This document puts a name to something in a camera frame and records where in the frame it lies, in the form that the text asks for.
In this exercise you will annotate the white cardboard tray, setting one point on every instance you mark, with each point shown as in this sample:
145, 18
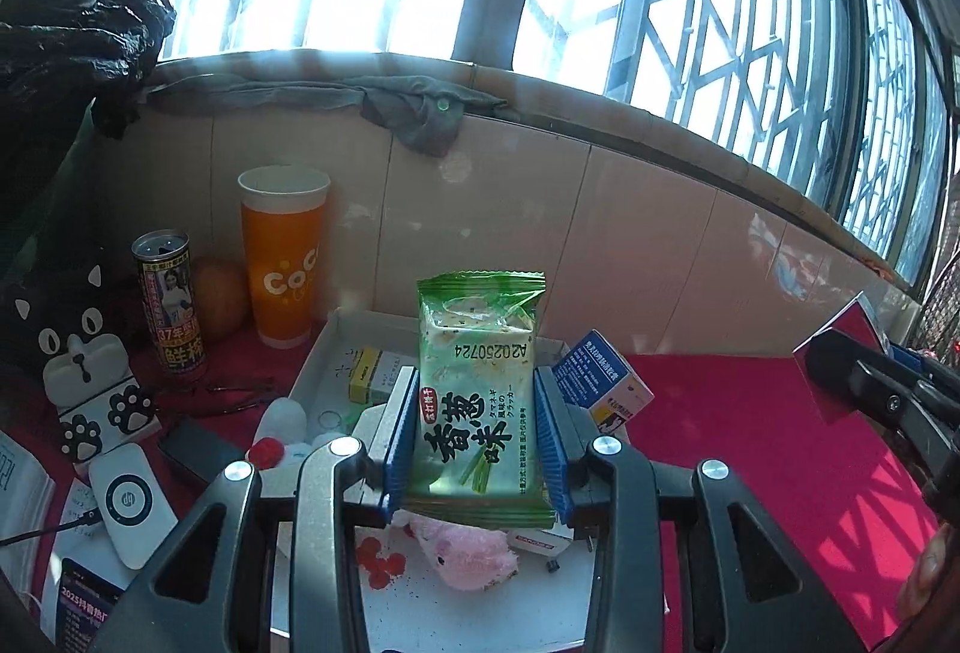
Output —
465, 608

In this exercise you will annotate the small red ornament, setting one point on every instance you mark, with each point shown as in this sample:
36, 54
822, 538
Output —
379, 559

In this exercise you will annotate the pink plush toy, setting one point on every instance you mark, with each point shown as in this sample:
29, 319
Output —
465, 552

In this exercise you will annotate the white booklet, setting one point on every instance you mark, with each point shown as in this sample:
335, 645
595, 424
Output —
22, 510

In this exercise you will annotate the orange fruit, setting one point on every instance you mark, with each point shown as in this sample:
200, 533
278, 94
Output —
221, 300

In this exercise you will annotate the window with metal grille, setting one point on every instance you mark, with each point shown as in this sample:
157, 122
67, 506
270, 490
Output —
712, 23

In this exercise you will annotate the grey cloth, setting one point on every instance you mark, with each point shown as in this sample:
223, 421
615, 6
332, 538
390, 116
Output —
420, 113

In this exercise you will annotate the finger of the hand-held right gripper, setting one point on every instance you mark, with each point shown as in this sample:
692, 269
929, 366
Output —
862, 383
877, 323

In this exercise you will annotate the orange paper cup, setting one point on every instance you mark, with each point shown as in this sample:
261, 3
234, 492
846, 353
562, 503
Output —
281, 278

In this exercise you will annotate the black plastic bag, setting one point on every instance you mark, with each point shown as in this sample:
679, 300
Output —
67, 45

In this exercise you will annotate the smartphone with lit screen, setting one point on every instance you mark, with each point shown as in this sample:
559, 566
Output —
82, 608

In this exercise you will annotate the green snack packet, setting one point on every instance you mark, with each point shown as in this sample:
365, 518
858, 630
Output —
472, 398

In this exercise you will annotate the yellow carton box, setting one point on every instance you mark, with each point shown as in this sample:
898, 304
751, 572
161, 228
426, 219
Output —
371, 375

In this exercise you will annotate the thin frame glasses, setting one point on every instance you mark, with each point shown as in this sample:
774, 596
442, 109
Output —
259, 387

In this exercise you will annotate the blue white medicine box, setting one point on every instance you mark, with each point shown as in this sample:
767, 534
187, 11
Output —
600, 375

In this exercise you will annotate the printed drink can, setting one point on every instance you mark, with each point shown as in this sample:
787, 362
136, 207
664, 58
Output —
169, 308

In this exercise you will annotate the white paper note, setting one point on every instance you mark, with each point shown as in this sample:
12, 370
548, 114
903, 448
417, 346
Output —
75, 499

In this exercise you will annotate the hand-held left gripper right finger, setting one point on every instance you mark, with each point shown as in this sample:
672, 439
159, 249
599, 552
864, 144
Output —
553, 443

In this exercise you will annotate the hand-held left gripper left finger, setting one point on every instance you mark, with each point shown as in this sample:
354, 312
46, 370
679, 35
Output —
401, 443

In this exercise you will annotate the long white sealant box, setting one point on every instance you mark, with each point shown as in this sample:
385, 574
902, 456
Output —
536, 539

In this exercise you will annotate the black wallet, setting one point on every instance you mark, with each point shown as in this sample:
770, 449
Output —
195, 450

